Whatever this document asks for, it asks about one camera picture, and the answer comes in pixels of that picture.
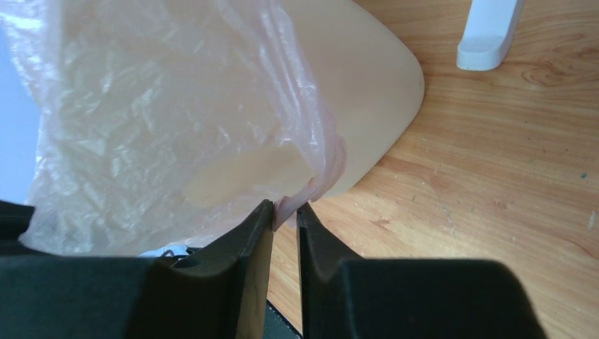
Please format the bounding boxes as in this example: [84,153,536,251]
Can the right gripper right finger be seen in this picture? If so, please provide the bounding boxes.
[297,205,546,338]

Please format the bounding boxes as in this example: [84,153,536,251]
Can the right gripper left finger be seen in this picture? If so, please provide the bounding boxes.
[1,201,274,338]

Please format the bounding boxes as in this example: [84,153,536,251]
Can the pink plastic trash bag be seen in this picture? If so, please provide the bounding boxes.
[1,1,346,256]

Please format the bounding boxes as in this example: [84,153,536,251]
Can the beige plastic trash bin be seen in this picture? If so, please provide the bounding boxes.
[182,0,426,210]

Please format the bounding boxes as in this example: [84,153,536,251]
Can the clothes rack pole with foot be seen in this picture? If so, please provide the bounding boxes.
[456,0,525,71]

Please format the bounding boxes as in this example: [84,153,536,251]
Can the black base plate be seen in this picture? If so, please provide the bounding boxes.
[263,300,303,339]

